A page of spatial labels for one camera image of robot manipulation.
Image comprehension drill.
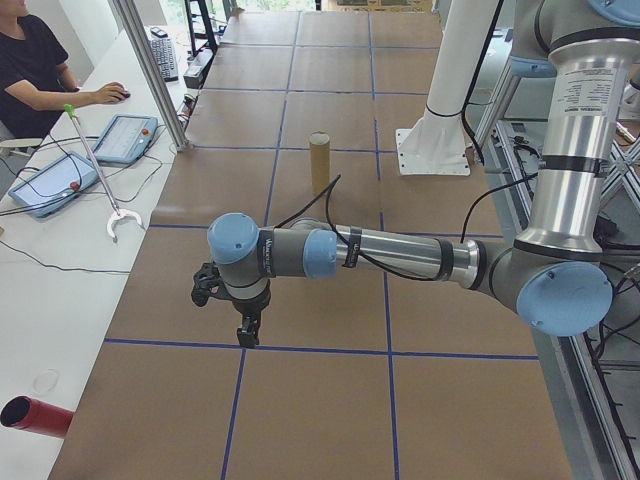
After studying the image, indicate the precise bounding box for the black keyboard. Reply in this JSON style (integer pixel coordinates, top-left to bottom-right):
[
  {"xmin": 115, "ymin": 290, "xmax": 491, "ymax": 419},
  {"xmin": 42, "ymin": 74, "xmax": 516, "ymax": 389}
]
[{"xmin": 149, "ymin": 37, "xmax": 180, "ymax": 84}]

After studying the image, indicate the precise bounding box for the white desk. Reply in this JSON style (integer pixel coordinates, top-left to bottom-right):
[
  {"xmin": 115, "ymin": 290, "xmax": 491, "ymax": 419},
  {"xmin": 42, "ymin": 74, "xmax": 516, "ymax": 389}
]
[{"xmin": 0, "ymin": 27, "xmax": 202, "ymax": 480}]

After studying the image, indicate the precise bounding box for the red tube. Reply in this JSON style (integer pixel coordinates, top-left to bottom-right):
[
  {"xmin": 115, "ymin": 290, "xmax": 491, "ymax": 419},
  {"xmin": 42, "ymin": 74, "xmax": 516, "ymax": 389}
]
[{"xmin": 0, "ymin": 395, "xmax": 76, "ymax": 440}]

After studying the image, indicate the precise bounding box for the aluminium profile post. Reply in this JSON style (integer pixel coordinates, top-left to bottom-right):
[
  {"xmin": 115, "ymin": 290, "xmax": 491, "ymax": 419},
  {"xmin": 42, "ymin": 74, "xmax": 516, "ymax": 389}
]
[{"xmin": 110, "ymin": 0, "xmax": 189, "ymax": 152}]

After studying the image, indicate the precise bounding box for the person in black shirt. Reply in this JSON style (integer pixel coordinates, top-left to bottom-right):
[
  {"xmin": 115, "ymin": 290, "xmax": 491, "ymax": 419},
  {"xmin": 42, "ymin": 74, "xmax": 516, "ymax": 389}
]
[{"xmin": 0, "ymin": 0, "xmax": 82, "ymax": 142}]

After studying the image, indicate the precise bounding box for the grey power box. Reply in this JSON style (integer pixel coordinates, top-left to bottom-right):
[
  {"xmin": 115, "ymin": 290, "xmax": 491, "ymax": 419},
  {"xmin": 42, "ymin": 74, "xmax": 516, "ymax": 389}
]
[{"xmin": 182, "ymin": 49, "xmax": 215, "ymax": 91}]

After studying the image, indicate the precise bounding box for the blue grey teach pendant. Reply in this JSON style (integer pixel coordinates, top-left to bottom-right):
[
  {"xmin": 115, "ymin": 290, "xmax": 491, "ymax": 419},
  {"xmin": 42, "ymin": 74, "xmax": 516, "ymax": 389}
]
[
  {"xmin": 7, "ymin": 151, "xmax": 99, "ymax": 220},
  {"xmin": 91, "ymin": 114, "xmax": 160, "ymax": 168}
]

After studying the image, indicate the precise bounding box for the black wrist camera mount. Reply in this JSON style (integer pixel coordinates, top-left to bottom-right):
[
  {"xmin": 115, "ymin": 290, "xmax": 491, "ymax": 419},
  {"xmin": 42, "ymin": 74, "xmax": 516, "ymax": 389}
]
[{"xmin": 190, "ymin": 261, "xmax": 224, "ymax": 308}]

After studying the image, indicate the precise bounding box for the reacher grabber with white claw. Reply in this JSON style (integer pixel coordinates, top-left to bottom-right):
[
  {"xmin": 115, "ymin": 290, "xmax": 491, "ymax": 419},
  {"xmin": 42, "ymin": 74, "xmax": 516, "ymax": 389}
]
[{"xmin": 63, "ymin": 103, "xmax": 147, "ymax": 245}]

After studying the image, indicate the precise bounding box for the brown cardboard shuttlecock tube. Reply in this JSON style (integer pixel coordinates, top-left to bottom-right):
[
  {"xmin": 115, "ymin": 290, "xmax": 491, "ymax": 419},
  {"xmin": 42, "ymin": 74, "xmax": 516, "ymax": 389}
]
[{"xmin": 308, "ymin": 130, "xmax": 333, "ymax": 196}]

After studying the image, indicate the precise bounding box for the white column with base plate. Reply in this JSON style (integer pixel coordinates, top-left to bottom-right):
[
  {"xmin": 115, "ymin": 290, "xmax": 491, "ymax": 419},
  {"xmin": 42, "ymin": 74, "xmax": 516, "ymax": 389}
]
[{"xmin": 395, "ymin": 0, "xmax": 507, "ymax": 177}]

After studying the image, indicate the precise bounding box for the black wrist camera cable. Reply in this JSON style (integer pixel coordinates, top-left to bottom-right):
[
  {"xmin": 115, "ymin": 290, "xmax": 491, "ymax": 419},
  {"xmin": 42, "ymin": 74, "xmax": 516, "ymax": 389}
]
[{"xmin": 276, "ymin": 173, "xmax": 540, "ymax": 282}]

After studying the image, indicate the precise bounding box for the black metal stand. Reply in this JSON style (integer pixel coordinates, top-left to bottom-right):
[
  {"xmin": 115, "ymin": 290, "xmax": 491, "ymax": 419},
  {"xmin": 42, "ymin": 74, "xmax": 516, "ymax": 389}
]
[{"xmin": 182, "ymin": 0, "xmax": 222, "ymax": 57}]

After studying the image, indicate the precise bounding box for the bare person forearm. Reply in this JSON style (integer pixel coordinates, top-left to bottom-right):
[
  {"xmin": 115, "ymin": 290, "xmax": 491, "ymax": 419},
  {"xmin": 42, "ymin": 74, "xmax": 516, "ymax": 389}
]
[{"xmin": 2, "ymin": 79, "xmax": 107, "ymax": 114}]

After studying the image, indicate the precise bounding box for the bystander hand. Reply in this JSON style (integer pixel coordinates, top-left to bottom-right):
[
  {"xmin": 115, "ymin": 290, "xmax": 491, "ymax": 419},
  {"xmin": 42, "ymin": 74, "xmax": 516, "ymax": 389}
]
[{"xmin": 94, "ymin": 83, "xmax": 129, "ymax": 106}]

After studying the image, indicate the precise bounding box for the black desk cable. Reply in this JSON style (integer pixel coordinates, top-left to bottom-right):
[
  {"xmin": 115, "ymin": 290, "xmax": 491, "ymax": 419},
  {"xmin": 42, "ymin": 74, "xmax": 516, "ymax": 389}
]
[{"xmin": 0, "ymin": 134, "xmax": 166, "ymax": 277}]

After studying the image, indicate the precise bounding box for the white stool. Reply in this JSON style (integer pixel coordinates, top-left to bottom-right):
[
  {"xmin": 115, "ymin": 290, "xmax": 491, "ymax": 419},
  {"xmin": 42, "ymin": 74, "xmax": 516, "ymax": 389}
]
[{"xmin": 0, "ymin": 136, "xmax": 45, "ymax": 160}]

